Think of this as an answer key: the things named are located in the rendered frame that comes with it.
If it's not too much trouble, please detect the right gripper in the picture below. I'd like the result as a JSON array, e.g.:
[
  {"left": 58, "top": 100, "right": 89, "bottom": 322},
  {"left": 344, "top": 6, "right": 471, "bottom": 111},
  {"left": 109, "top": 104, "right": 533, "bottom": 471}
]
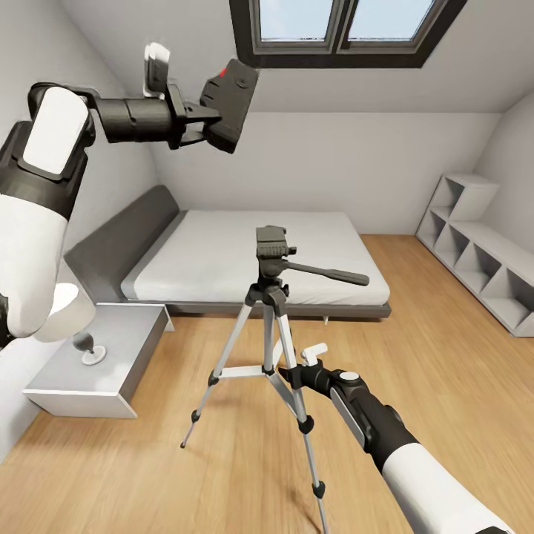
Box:
[{"left": 278, "top": 359, "right": 325, "bottom": 392}]

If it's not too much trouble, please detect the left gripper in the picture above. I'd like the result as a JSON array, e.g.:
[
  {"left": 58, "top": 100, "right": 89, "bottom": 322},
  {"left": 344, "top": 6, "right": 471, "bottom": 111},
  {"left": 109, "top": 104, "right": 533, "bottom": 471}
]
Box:
[{"left": 124, "top": 85, "right": 223, "bottom": 150}]

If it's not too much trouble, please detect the camera tripod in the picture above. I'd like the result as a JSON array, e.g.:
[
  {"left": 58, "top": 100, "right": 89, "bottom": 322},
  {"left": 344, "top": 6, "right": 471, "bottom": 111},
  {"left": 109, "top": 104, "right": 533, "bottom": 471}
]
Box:
[{"left": 180, "top": 225, "right": 370, "bottom": 534}]

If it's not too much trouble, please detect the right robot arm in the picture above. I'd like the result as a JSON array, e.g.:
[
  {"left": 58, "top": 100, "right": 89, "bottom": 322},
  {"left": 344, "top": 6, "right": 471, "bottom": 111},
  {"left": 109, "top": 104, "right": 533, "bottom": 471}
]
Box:
[{"left": 278, "top": 343, "right": 515, "bottom": 534}]

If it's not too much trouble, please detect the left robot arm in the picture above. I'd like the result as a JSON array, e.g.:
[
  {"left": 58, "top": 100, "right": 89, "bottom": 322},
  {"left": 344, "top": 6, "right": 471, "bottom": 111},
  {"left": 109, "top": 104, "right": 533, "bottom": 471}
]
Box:
[{"left": 0, "top": 42, "right": 237, "bottom": 352}]

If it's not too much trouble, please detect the digital camera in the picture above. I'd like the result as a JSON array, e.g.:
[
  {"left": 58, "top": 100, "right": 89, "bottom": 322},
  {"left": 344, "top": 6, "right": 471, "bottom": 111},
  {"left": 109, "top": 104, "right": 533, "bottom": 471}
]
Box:
[{"left": 198, "top": 59, "right": 259, "bottom": 152}]

